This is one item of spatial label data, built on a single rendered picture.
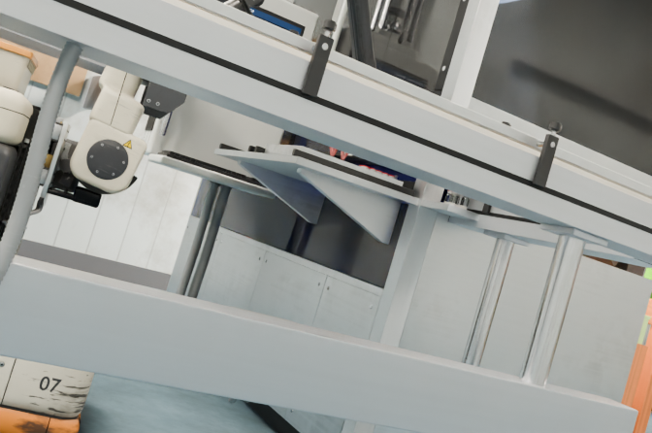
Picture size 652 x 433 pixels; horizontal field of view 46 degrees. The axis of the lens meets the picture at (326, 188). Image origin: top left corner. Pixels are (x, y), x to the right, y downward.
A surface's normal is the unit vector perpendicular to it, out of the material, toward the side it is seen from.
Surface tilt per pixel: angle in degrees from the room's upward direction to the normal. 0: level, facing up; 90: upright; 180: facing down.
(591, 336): 90
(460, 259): 90
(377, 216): 90
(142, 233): 90
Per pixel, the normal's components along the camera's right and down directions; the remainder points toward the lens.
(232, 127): 0.43, 0.07
